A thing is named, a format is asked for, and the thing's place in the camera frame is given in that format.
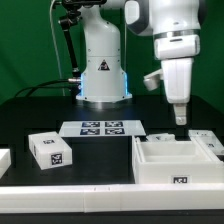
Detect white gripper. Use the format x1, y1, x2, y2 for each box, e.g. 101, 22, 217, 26
154, 35, 200, 125

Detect white door panel with knob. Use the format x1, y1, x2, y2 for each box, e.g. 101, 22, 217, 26
147, 133, 175, 142

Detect white cabinet body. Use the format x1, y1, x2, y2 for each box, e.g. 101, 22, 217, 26
132, 137, 224, 184

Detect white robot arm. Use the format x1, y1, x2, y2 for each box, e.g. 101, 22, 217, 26
77, 0, 206, 125

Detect white cabinet top block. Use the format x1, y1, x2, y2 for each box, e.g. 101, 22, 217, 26
28, 132, 72, 170

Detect white front fence bar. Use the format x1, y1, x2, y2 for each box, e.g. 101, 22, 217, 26
0, 183, 224, 213

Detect white left fence block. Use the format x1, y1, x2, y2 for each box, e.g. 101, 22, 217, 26
0, 149, 11, 178

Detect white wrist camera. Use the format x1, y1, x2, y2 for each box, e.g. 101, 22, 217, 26
143, 69, 163, 91

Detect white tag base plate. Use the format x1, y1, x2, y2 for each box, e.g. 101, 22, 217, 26
59, 120, 146, 137

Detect black cables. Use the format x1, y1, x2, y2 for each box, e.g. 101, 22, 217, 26
13, 78, 78, 98

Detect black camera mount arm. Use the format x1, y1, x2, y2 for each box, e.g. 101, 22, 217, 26
53, 0, 107, 96

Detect grey cable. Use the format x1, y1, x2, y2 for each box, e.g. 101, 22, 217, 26
49, 0, 66, 97

